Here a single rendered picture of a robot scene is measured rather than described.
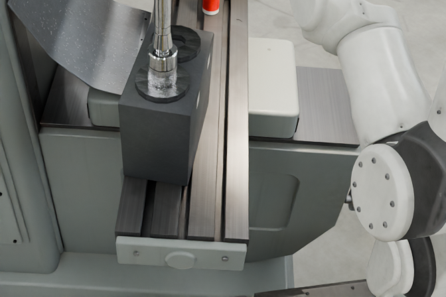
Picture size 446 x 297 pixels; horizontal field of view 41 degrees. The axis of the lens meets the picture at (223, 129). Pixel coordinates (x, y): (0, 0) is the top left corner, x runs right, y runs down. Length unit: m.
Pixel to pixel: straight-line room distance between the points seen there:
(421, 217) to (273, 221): 1.28
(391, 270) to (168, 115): 0.43
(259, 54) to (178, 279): 0.74
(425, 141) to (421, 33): 2.80
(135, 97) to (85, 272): 1.00
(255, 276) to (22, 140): 0.82
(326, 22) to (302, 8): 0.03
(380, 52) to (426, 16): 2.81
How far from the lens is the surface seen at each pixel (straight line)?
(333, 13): 0.57
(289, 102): 1.42
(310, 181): 1.57
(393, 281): 1.01
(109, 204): 1.69
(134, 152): 1.05
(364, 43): 0.57
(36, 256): 1.85
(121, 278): 1.87
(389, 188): 0.47
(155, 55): 0.94
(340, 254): 2.22
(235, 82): 1.29
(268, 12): 3.13
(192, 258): 1.05
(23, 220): 1.70
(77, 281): 1.88
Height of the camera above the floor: 1.84
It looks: 47 degrees down
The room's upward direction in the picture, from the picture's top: 6 degrees clockwise
